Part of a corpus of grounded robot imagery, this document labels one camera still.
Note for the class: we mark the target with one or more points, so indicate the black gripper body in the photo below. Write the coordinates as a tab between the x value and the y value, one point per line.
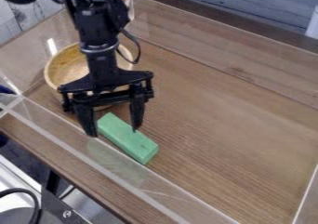
107	84

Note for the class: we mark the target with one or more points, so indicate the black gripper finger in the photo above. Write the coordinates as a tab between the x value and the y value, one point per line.
85	115
136	108

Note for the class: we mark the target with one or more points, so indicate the green rectangular block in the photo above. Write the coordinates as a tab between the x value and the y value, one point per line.
129	141

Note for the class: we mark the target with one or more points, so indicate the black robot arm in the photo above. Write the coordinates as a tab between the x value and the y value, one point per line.
100	21

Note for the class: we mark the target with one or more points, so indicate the brown wooden bowl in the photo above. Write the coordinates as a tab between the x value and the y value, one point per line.
65	67

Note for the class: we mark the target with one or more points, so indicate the clear acrylic front barrier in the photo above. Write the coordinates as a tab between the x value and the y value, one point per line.
160	193

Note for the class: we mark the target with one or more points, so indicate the black table leg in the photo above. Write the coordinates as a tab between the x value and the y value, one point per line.
52	182

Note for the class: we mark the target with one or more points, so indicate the clear acrylic corner bracket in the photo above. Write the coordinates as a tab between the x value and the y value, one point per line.
129	7

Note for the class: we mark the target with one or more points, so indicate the black metal bracket with screw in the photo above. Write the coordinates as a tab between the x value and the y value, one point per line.
56	212

